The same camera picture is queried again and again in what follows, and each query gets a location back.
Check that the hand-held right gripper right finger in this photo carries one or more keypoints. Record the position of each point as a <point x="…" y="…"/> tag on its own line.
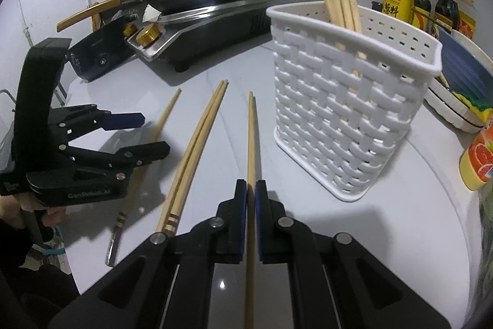
<point x="259" y="221"/>

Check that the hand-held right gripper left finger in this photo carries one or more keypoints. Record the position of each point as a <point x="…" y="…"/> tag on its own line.
<point x="242" y="221"/>

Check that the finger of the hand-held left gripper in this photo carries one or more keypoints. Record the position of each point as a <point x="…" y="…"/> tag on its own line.
<point x="123" y="119"/>
<point x="146" y="152"/>

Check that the pair of bamboo chopsticks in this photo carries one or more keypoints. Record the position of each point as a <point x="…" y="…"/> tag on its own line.
<point x="187" y="159"/>

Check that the white plastic woven basket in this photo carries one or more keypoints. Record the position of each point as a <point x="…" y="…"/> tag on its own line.
<point x="339" y="109"/>

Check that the person's left hand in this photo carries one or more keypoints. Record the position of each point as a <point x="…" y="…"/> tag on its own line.
<point x="54" y="214"/>

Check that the steel induction stove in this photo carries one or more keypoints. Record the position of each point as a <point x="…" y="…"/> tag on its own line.
<point x="208" y="28"/>

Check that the orange label squeeze bottle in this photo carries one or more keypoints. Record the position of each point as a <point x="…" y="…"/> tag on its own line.
<point x="479" y="159"/>

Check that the yellow green sponge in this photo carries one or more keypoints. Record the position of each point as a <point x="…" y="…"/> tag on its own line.
<point x="475" y="103"/>

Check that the white bowl with blue inside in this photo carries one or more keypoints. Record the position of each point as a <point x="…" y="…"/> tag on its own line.
<point x="462" y="70"/>

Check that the plain wooden chopstick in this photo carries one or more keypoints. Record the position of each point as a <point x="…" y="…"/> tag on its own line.
<point x="435" y="19"/>

